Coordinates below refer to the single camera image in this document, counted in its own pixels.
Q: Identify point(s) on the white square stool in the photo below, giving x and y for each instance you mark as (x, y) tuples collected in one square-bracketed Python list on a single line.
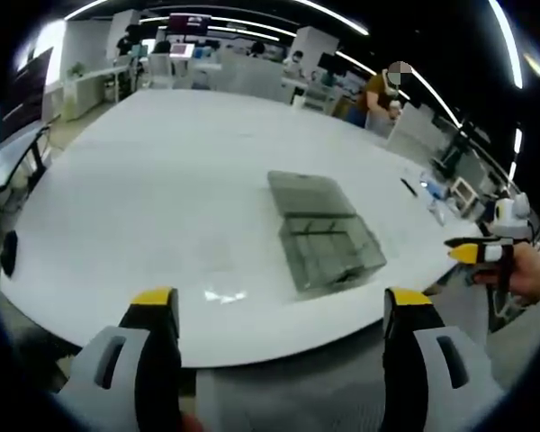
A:
[(464, 195)]

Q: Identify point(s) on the transparent guide fixture box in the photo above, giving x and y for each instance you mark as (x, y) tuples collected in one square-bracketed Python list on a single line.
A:
[(328, 234)]

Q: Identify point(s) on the black metal stand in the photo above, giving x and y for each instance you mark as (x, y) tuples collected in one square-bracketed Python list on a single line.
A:
[(452, 153)]

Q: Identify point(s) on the blue and white small items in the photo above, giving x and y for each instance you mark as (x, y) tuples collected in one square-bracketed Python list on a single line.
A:
[(434, 198)]

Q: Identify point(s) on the person's right hand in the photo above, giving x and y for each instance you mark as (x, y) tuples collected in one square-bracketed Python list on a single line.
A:
[(533, 270)]

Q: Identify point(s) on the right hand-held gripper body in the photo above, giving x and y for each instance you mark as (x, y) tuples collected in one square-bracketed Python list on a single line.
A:
[(513, 216)]

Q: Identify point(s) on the black pen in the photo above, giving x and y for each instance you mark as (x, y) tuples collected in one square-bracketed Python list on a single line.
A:
[(409, 187)]

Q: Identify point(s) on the desk with black legs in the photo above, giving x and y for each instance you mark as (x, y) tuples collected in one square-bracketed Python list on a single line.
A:
[(13, 162)]

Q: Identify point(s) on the dark red wall screen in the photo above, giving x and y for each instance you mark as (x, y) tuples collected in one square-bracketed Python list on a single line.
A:
[(187, 22)]

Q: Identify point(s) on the person's left hand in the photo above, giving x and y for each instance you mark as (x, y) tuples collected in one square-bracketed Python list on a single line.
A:
[(192, 424)]

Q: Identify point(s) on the white side desk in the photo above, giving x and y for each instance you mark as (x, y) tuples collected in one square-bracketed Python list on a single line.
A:
[(90, 90)]

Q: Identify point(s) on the white partition board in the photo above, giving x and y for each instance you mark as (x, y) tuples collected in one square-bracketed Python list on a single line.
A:
[(252, 76), (416, 132)]

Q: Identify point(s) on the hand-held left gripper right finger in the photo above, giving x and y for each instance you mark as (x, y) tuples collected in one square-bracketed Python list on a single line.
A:
[(436, 360)]

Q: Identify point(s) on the large dark monitor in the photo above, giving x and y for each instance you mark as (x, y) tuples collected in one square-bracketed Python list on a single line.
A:
[(27, 92)]

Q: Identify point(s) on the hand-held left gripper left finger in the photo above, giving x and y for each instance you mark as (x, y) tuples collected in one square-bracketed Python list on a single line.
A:
[(117, 360)]

